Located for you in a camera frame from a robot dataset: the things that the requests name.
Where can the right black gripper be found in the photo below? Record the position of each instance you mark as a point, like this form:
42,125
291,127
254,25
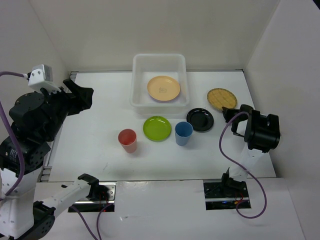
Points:
227,112

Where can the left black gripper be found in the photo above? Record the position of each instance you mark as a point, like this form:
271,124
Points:
82,100

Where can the round woven bamboo coaster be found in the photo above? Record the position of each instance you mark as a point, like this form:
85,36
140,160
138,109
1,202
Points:
221,97

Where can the black plastic plate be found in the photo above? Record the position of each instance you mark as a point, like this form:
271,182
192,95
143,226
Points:
200,119

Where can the orange plastic plate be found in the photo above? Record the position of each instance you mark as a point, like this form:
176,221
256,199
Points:
163,88

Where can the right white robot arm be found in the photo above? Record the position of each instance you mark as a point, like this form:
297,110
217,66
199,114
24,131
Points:
261,133

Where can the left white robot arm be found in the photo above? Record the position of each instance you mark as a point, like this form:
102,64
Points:
37,118

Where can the clear plastic bin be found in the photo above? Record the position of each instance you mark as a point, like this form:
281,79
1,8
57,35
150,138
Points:
147,66

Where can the blue plastic cup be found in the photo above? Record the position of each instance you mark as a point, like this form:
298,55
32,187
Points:
183,132

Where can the red plastic cup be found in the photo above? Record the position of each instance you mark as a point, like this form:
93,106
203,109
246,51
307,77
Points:
128,140

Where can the green plastic plate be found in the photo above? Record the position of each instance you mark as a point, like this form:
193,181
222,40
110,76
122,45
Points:
157,128

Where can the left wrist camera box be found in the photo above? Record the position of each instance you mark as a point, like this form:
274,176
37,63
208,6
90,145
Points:
41,77

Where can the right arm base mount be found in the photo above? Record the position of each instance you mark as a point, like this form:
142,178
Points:
218,197

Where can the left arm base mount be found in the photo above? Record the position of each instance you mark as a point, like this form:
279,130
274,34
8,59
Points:
105,198

